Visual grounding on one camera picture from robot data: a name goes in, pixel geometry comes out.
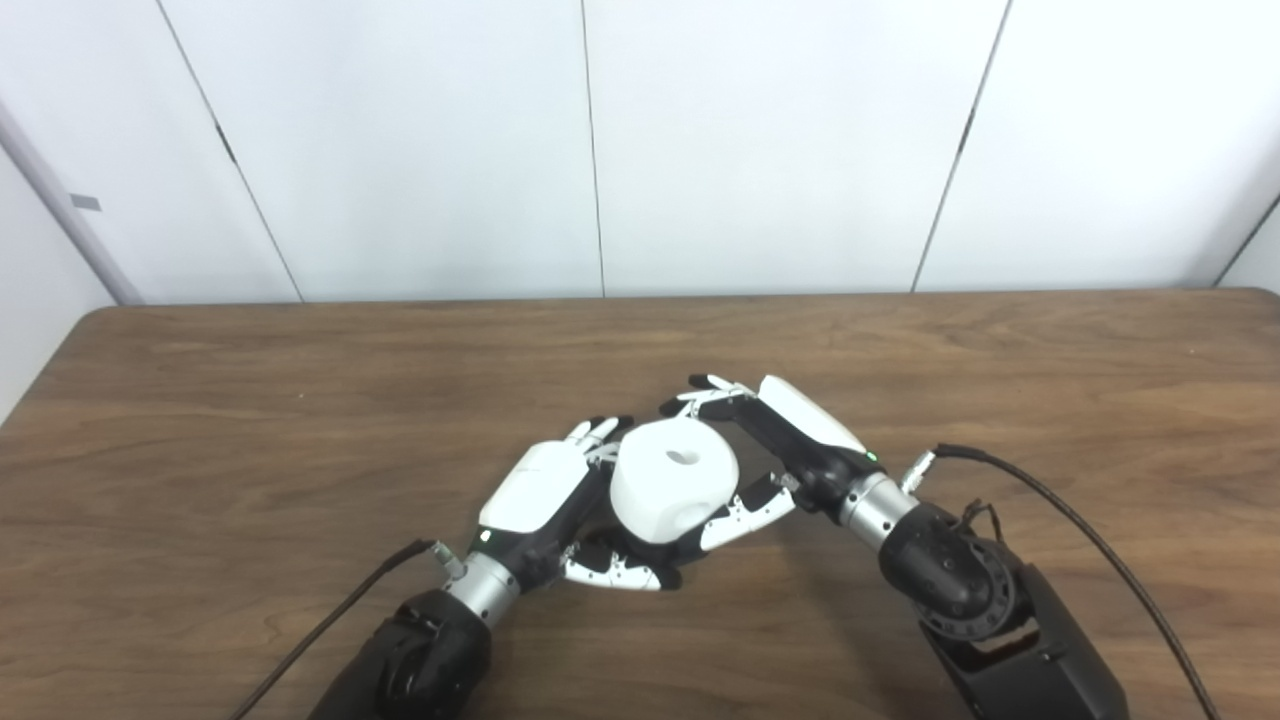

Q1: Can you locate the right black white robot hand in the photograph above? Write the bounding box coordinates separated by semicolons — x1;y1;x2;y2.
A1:
658;374;886;553

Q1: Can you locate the grey wall corner trim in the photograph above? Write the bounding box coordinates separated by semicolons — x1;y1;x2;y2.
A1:
0;100;146;306

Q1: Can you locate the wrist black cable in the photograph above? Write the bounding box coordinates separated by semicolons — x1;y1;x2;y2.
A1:
900;443;1221;720
228;538;466;720

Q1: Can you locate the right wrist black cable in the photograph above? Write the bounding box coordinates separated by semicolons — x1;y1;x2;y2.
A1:
900;443;1221;720

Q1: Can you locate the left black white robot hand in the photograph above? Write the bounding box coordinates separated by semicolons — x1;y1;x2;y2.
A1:
475;414;686;593

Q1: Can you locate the black flanged holder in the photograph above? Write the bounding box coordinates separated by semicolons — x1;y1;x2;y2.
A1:
583;525;706;576

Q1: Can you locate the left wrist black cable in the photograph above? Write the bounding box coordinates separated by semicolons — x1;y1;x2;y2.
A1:
228;538;466;720

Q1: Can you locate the round white plastic piece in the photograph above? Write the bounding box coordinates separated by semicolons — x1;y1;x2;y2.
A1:
609;417;742;546

